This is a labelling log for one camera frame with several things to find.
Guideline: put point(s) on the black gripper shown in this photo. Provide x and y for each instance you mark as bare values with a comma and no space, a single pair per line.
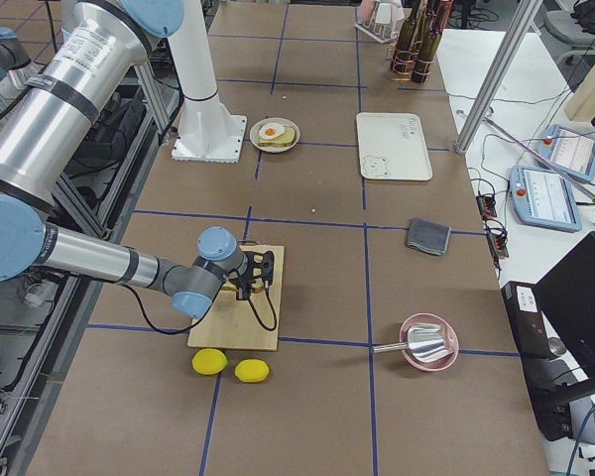
241,294

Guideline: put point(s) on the cream bear tray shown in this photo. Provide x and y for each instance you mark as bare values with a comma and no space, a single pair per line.
391,146

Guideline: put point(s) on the wooden cutting board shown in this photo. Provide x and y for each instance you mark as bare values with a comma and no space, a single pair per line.
231,323

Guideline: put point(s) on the yellow lemon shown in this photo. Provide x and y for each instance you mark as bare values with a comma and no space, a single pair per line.
252,370
209,361

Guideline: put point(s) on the white round plate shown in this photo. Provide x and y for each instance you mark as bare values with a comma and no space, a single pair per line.
253,135

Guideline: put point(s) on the fried egg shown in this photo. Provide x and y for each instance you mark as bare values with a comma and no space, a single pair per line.
270,131

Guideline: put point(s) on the pink bowl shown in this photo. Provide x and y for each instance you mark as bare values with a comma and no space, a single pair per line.
447,331

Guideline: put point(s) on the metal scoop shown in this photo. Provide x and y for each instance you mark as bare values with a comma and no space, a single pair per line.
425,342

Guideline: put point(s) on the grey folded cloth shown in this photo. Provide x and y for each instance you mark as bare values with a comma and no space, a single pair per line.
428,237

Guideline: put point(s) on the dark green wine bottle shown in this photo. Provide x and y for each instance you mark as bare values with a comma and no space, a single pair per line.
429,42

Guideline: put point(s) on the blue teach pendant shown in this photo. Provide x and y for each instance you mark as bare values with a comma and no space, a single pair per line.
570,150
544,199

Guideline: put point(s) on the black monitor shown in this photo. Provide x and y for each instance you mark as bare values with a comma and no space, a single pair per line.
566,296

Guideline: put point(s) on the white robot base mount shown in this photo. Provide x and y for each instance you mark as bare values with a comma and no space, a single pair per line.
207,132

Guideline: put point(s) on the copper wire bottle rack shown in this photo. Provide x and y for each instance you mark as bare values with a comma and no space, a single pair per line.
418,40

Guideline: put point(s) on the aluminium frame post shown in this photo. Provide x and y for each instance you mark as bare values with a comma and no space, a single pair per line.
500,64

